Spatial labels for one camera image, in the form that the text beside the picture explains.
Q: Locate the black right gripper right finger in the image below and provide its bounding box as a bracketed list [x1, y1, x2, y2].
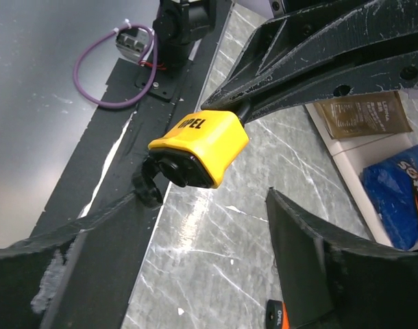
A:
[266, 188, 418, 328]

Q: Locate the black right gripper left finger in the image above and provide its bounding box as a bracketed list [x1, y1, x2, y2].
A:
[0, 194, 158, 328]

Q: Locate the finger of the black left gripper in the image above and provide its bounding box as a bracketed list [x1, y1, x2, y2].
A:
[247, 50, 418, 123]
[202, 1, 418, 110]

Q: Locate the orange padlock with keys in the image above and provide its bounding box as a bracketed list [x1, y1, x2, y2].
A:
[265, 300, 290, 329]

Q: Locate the yellow padlock with keys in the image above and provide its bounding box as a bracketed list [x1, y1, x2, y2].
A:
[132, 109, 249, 209]

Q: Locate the brown cardboard box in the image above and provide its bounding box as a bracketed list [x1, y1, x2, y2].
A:
[314, 91, 412, 140]

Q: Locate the cream three-tier shelf rack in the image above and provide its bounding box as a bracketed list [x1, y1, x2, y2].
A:
[306, 104, 418, 251]

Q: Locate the blue Doritos chip bag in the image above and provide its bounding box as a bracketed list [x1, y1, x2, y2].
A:
[360, 145, 418, 250]

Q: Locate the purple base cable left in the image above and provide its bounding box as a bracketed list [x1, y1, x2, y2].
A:
[73, 23, 159, 110]

